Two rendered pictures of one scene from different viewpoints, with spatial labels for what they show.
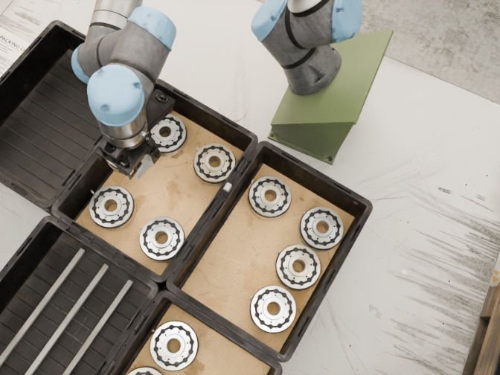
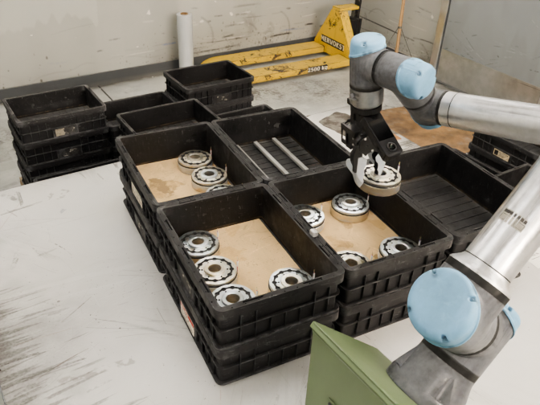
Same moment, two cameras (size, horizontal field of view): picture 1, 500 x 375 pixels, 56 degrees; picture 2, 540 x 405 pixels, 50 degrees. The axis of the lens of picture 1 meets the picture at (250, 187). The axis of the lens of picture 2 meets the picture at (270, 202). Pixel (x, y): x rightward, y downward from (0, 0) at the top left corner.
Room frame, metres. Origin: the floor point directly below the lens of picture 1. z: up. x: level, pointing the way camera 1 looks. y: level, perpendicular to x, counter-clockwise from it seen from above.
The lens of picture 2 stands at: (0.90, -0.86, 1.72)
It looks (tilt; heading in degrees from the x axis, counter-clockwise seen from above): 33 degrees down; 128
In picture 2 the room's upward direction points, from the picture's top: 3 degrees clockwise
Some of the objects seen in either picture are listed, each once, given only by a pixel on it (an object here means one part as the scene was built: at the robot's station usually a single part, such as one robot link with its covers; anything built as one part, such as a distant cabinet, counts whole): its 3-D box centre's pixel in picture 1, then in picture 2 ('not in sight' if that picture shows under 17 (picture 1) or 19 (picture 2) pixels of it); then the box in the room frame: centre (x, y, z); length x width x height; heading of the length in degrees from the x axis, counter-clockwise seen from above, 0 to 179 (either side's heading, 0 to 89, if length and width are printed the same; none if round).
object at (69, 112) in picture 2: not in sight; (61, 145); (-1.43, 0.46, 0.37); 0.40 x 0.30 x 0.45; 72
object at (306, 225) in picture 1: (321, 228); (232, 300); (0.28, -0.18, 0.86); 0.10 x 0.10 x 0.01
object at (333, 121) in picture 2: not in sight; (345, 122); (-0.20, 1.02, 0.71); 0.22 x 0.19 x 0.01; 162
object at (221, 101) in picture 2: not in sight; (209, 112); (-1.18, 1.22, 0.37); 0.40 x 0.30 x 0.45; 72
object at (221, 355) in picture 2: not in sight; (243, 293); (0.21, -0.07, 0.76); 0.40 x 0.30 x 0.12; 156
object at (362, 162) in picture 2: (144, 166); (353, 167); (0.31, 0.22, 1.03); 0.06 x 0.03 x 0.09; 156
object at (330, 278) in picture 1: (272, 244); (244, 242); (0.21, -0.07, 0.92); 0.40 x 0.30 x 0.02; 156
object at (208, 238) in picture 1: (270, 248); (244, 259); (0.21, -0.07, 0.87); 0.40 x 0.30 x 0.11; 156
